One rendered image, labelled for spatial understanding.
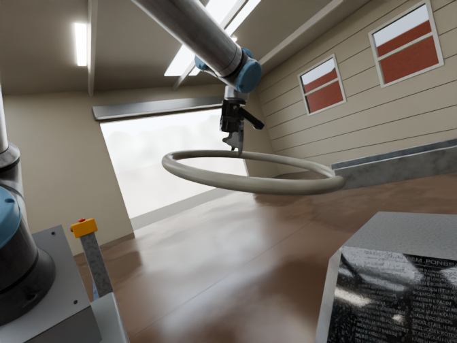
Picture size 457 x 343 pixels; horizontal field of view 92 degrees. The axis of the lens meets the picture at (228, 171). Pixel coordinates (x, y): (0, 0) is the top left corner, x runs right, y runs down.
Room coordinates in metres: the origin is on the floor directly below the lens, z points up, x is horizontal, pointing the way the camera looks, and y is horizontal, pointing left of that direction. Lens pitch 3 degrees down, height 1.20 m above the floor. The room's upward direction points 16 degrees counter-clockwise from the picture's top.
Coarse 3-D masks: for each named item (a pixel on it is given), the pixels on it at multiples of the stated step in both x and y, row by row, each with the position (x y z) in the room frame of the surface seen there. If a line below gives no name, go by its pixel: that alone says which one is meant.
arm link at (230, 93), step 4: (228, 88) 0.78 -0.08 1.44; (232, 88) 0.78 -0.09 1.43; (228, 92) 0.79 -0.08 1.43; (232, 92) 0.78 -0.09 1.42; (236, 92) 0.77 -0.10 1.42; (224, 96) 0.81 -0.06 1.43; (228, 96) 0.79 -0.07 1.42; (232, 96) 0.78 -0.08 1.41; (236, 96) 0.78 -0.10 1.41; (240, 96) 0.78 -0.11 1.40; (244, 96) 0.78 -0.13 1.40; (248, 96) 0.80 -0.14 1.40; (244, 100) 0.81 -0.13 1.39; (248, 100) 0.82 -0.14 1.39
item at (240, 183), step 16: (176, 160) 0.65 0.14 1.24; (256, 160) 0.85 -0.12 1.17; (272, 160) 0.82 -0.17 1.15; (288, 160) 0.78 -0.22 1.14; (304, 160) 0.74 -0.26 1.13; (192, 176) 0.42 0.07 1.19; (208, 176) 0.41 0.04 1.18; (224, 176) 0.40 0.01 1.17; (240, 176) 0.40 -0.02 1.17; (336, 176) 0.48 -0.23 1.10; (256, 192) 0.39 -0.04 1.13; (272, 192) 0.39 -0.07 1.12; (288, 192) 0.39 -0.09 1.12; (304, 192) 0.40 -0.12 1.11; (320, 192) 0.42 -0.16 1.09
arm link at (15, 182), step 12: (0, 84) 0.46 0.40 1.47; (0, 96) 0.46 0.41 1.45; (0, 108) 0.47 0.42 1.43; (0, 120) 0.48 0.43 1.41; (0, 132) 0.48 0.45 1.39; (0, 144) 0.49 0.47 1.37; (12, 144) 0.55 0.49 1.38; (0, 156) 0.50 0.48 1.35; (12, 156) 0.52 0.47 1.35; (0, 168) 0.49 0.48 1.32; (12, 168) 0.52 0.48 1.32; (0, 180) 0.50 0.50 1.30; (12, 180) 0.53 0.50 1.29
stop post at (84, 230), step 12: (72, 228) 1.32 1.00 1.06; (84, 228) 1.33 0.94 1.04; (96, 228) 1.37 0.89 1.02; (84, 240) 1.34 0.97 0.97; (96, 240) 1.37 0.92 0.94; (84, 252) 1.34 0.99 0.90; (96, 252) 1.36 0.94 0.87; (96, 264) 1.35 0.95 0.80; (96, 276) 1.34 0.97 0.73; (108, 276) 1.38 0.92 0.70; (96, 288) 1.34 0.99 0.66; (108, 288) 1.36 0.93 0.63
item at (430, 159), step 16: (432, 144) 0.51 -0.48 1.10; (448, 144) 0.50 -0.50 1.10; (352, 160) 0.57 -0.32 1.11; (368, 160) 0.56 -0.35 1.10; (384, 160) 0.46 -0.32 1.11; (400, 160) 0.45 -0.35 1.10; (416, 160) 0.44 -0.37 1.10; (432, 160) 0.43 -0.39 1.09; (448, 160) 0.42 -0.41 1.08; (352, 176) 0.48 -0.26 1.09; (368, 176) 0.47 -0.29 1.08; (384, 176) 0.46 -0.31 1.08; (400, 176) 0.45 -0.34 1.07; (416, 176) 0.44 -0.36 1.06
